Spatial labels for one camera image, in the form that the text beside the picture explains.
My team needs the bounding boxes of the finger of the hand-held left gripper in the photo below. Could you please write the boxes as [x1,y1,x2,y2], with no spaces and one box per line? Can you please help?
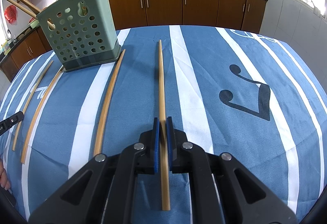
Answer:
[0,111,25,136]

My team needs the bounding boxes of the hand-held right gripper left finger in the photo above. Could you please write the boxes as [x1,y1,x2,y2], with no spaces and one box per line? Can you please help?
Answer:
[28,117,160,224]

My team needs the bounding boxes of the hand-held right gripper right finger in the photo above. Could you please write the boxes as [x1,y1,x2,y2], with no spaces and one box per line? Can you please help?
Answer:
[166,117,298,224]

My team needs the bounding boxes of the green perforated utensil holder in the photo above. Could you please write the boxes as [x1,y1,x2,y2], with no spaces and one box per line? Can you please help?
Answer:
[36,0,123,72]

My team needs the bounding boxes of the person's left hand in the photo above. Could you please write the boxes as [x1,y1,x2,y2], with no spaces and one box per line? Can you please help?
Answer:
[0,158,11,191]

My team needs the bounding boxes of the blue white striped tablecloth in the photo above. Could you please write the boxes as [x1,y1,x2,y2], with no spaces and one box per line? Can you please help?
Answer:
[0,24,327,224]

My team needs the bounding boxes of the yellow detergent bottle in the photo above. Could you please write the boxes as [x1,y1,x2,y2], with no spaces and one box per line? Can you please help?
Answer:
[1,40,11,56]

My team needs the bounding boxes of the hanging red plastic bag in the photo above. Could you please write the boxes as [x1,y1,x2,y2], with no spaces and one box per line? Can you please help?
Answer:
[4,5,18,25]

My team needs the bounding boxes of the wooden base kitchen cabinets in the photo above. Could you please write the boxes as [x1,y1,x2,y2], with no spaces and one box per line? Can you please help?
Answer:
[0,0,268,82]

